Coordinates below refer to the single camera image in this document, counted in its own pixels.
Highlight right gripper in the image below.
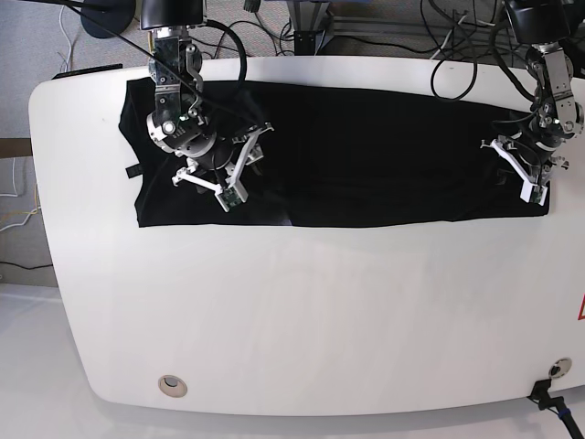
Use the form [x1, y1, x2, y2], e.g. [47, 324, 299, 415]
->
[172, 122, 273, 197]

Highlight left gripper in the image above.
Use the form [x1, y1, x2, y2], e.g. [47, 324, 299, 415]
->
[480, 134, 569, 192]

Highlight black T-shirt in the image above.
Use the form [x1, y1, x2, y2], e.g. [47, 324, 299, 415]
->
[119, 78, 549, 228]

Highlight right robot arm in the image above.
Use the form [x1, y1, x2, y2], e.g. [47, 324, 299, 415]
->
[140, 1, 272, 210]

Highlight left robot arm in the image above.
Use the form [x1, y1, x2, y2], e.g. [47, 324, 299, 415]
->
[487, 1, 584, 204]

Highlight red warning sticker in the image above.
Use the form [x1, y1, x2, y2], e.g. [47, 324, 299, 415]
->
[578, 296, 585, 321]

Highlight right table grommet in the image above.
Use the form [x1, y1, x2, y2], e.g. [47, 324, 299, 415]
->
[548, 358, 572, 380]

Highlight table grommet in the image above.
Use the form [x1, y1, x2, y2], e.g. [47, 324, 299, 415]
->
[548, 358, 572, 380]
[158, 375, 187, 399]

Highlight left table grommet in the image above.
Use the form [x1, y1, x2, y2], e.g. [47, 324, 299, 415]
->
[158, 375, 187, 399]

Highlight black table clamp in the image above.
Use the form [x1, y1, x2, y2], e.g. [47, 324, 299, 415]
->
[527, 379, 584, 439]

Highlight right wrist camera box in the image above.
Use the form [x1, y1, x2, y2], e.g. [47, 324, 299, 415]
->
[215, 182, 249, 212]

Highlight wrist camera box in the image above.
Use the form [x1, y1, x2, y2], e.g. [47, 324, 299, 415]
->
[520, 181, 548, 206]
[215, 182, 249, 212]

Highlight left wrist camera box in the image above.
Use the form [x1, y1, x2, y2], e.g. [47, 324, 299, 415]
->
[520, 181, 548, 206]

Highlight aluminium frame rail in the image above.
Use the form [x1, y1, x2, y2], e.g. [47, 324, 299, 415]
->
[286, 1, 333, 56]

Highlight white cable on floor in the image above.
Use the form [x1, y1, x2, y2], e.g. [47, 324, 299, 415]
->
[0, 157, 42, 232]

